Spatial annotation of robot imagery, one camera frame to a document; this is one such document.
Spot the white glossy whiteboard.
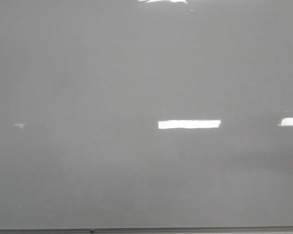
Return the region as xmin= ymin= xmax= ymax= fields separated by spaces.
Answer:
xmin=0 ymin=0 xmax=293 ymax=229

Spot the grey aluminium whiteboard frame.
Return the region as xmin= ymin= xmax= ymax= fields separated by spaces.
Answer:
xmin=0 ymin=226 xmax=293 ymax=234

